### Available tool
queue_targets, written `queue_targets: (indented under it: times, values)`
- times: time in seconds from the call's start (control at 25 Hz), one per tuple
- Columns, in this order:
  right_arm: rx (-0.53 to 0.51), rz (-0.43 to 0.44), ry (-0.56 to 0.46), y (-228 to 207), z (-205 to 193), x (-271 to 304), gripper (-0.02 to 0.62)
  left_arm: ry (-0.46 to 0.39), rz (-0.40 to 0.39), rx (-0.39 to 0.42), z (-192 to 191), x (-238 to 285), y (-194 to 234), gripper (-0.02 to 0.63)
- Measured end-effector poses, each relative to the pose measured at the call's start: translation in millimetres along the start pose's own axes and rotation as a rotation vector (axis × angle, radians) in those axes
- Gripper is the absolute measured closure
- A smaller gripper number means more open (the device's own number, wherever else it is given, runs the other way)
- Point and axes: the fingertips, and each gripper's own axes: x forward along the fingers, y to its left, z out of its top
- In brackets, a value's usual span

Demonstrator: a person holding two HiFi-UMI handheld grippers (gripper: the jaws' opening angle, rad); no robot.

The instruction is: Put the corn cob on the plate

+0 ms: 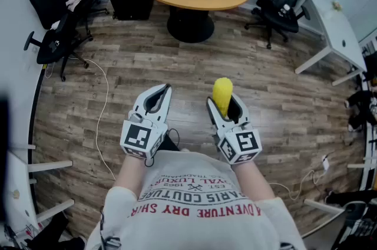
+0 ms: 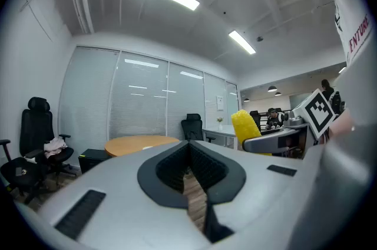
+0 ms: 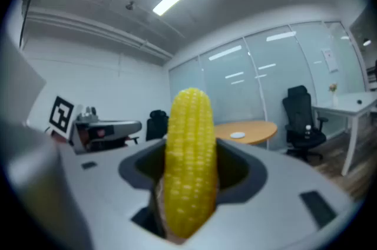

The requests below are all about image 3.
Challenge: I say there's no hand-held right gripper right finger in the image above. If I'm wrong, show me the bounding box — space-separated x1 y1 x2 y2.
188 138 363 250

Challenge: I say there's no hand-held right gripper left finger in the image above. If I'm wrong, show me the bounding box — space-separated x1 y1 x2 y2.
55 138 168 250

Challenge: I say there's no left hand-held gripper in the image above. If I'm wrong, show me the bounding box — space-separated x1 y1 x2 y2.
45 94 143 154

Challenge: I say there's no black office chair with clothing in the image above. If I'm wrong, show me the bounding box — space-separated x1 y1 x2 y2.
145 109 170 142

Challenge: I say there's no black office chair with bottle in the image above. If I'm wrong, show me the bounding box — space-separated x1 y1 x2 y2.
282 84 329 162

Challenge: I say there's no white ceiling pipe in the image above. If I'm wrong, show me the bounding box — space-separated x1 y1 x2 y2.
25 9 174 60

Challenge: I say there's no white desk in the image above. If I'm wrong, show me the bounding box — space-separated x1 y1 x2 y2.
311 91 377 176

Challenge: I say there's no flower vase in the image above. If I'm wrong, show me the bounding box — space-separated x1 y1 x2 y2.
328 83 340 108

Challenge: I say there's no paper notice on glass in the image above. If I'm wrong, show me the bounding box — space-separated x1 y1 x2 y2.
320 48 340 73

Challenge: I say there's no black cable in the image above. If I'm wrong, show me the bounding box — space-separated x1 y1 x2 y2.
18 0 42 50

